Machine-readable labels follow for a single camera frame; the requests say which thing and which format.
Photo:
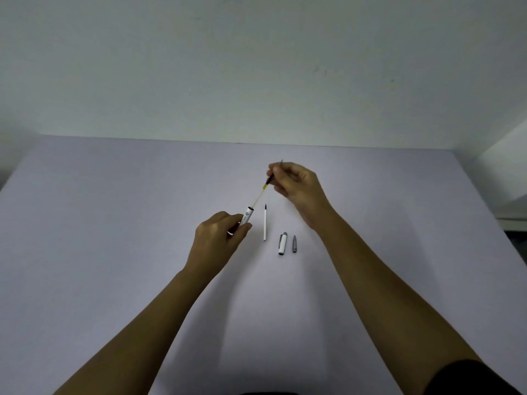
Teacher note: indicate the person's left forearm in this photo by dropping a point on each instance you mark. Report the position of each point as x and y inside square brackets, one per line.
[136, 333]

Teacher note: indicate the person's right forearm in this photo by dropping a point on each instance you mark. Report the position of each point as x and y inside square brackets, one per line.
[383, 296]

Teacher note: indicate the person's right thumb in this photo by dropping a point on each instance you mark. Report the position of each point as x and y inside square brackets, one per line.
[275, 170]

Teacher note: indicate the clear yellow pen refill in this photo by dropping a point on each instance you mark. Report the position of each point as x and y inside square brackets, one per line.
[263, 188]

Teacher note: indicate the person's left thumb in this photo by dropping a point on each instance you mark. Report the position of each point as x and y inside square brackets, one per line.
[243, 231]

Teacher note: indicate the grey pen tip cone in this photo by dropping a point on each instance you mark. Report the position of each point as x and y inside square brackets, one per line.
[294, 244]

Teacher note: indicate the white pen refill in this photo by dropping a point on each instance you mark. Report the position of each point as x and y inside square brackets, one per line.
[265, 224]

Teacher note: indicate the white pen barrel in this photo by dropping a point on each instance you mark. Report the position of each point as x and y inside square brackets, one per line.
[246, 215]

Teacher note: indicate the person's right hand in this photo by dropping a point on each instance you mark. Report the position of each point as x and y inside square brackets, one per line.
[304, 189]

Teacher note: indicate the person's left hand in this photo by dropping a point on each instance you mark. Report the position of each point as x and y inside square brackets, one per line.
[212, 244]

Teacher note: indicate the white pen cap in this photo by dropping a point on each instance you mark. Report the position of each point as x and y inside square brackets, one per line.
[282, 243]

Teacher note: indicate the black sleeve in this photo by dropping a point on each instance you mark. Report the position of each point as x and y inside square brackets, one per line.
[469, 380]

